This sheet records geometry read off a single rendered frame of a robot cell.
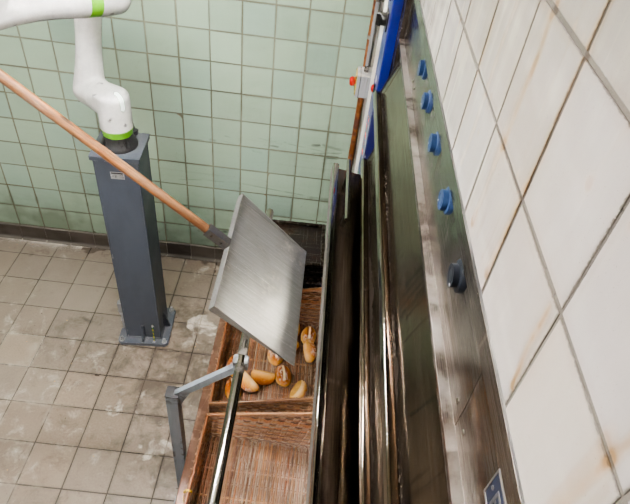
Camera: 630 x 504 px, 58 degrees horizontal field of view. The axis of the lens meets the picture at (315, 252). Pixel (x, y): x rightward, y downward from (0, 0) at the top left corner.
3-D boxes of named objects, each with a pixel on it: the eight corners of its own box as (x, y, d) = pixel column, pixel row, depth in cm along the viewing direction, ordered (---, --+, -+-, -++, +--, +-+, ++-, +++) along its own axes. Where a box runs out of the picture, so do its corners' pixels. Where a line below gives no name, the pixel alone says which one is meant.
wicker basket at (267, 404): (336, 325, 260) (344, 283, 241) (333, 439, 218) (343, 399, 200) (229, 315, 258) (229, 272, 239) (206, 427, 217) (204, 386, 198)
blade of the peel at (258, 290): (208, 309, 169) (214, 305, 167) (237, 196, 209) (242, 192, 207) (293, 366, 185) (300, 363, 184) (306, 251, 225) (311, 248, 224)
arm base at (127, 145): (113, 120, 252) (111, 108, 248) (147, 123, 253) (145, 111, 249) (96, 152, 233) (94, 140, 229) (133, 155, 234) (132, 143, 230)
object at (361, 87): (370, 88, 253) (374, 67, 247) (370, 99, 246) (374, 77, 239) (353, 86, 253) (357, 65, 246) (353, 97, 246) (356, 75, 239)
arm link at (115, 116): (118, 118, 243) (111, 76, 230) (140, 133, 236) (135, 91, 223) (91, 128, 235) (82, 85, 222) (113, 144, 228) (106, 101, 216)
